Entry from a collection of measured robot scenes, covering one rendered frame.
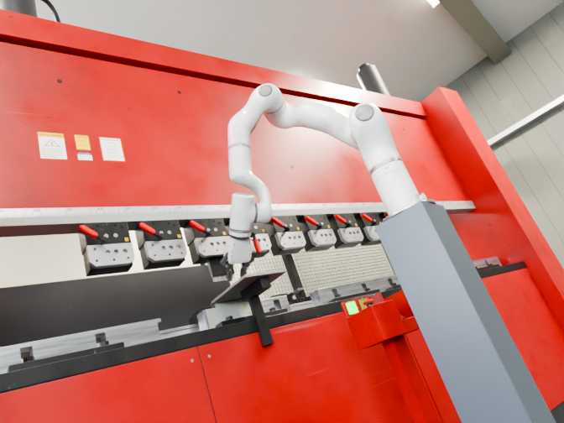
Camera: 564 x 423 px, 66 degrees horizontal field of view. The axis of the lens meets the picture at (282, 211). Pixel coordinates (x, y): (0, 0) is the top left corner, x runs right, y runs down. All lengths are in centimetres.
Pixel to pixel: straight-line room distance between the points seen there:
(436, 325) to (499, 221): 203
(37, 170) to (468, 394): 154
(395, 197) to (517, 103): 451
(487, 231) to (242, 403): 236
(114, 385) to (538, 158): 509
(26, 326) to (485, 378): 166
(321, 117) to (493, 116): 442
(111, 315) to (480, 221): 251
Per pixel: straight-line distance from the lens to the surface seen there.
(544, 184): 563
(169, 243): 167
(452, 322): 137
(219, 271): 175
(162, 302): 219
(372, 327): 155
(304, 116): 166
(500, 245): 335
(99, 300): 211
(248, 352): 153
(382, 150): 153
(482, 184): 340
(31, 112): 187
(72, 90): 198
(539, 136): 574
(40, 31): 215
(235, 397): 148
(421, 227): 139
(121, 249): 161
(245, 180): 165
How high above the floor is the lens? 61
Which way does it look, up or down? 22 degrees up
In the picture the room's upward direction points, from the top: 20 degrees counter-clockwise
